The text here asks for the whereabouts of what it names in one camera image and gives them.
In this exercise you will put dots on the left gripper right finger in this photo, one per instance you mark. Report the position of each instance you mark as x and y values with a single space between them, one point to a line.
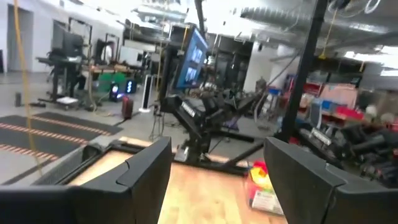
326 199

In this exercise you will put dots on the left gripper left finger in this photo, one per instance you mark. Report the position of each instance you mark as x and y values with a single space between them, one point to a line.
93 205

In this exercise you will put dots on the large yellow block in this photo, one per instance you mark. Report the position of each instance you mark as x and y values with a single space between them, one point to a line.
260 179

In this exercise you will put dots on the red stud block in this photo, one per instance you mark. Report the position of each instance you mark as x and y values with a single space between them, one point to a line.
260 165

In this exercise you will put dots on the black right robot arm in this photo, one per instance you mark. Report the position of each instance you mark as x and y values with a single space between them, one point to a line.
202 118

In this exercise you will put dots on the idle black robot arms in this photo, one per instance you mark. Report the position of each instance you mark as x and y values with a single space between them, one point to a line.
357 146

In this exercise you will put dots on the clear plastic bin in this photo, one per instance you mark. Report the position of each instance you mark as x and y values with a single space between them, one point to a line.
264 193

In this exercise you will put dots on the red case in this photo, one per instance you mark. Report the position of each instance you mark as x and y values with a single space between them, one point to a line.
127 107

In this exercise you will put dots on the computer with blue lights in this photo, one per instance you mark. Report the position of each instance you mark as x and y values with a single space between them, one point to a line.
122 88

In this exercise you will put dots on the white tower device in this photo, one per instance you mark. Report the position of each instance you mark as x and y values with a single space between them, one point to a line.
146 93

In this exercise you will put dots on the green chair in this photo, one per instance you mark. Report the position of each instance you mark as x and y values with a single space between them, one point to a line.
112 81

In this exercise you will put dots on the small black floor cylinder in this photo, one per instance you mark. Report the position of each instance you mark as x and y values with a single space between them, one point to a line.
18 99

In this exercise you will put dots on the black workbench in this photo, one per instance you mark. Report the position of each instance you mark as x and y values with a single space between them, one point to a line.
63 62

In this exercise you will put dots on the large display screen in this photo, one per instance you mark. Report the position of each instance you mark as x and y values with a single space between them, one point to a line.
192 59

